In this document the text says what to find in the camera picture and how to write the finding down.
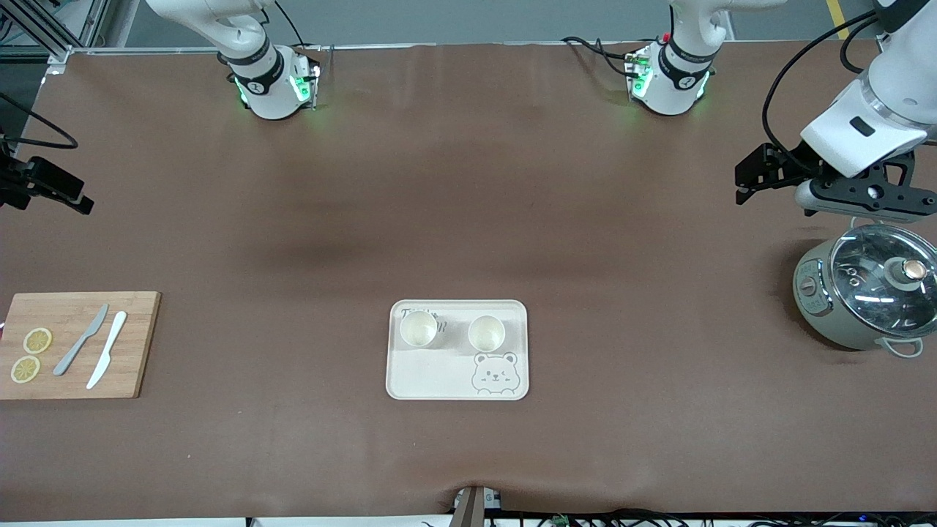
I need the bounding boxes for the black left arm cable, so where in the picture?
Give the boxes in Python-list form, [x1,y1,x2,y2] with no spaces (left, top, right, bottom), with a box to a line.
[761,7,890,151]

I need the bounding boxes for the sage green electric pot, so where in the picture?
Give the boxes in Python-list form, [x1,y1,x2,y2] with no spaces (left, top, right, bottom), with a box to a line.
[793,213,937,359]

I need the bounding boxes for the white plastic knife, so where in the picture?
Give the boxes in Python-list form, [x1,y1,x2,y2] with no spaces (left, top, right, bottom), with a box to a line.
[86,311,128,390]

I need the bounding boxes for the cream bear print tray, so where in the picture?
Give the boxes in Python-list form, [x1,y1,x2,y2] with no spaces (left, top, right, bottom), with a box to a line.
[385,299,529,401]

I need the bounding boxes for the black table cable bundle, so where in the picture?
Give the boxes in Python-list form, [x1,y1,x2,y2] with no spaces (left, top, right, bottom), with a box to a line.
[561,34,649,78]

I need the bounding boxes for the grey plastic knife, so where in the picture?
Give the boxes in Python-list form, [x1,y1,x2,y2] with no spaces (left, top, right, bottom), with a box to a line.
[53,304,110,377]

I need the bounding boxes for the white IKEA cup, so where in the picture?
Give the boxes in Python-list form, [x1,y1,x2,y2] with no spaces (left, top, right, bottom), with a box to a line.
[467,314,507,353]
[399,311,439,349]

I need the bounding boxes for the glass pot lid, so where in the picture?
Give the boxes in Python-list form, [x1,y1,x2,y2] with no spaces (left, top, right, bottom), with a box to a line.
[829,224,937,339]

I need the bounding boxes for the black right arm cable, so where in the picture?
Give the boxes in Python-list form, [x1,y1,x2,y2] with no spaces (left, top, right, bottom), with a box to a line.
[0,94,79,150]

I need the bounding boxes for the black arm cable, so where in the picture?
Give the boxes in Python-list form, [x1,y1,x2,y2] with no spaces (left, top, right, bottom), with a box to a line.
[761,7,890,151]
[0,94,79,150]

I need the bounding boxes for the bamboo cutting board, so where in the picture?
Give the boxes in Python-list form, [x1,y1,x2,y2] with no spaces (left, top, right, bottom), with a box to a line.
[0,291,162,401]

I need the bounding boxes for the aluminium frame profile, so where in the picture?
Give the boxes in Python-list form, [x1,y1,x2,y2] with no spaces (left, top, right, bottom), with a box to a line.
[0,0,100,68]

